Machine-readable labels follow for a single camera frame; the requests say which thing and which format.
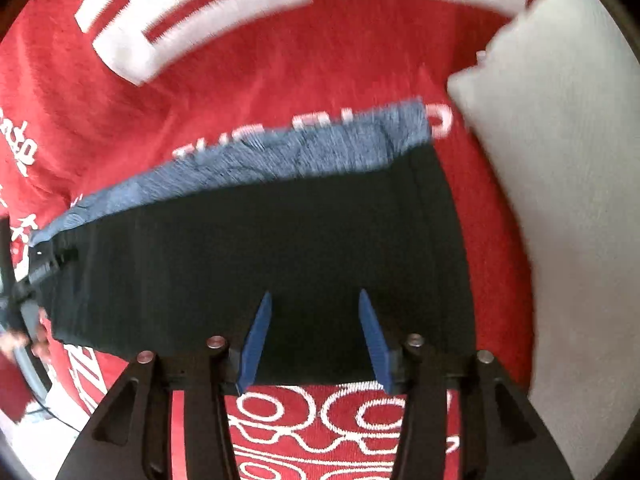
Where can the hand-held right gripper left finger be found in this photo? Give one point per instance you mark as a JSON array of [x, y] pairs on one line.
[[256, 340]]

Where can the black pants with blue waistband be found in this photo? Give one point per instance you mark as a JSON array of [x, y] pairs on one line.
[[280, 260]]

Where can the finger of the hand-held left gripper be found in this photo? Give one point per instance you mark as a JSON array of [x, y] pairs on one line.
[[47, 272]]

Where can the person's left hand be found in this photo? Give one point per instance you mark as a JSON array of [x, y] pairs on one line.
[[42, 332]]

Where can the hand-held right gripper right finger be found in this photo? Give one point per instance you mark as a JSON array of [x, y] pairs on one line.
[[375, 340]]

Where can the white pillow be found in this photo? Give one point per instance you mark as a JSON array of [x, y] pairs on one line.
[[565, 185]]

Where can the red printed blanket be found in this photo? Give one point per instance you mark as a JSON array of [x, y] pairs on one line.
[[280, 60]]

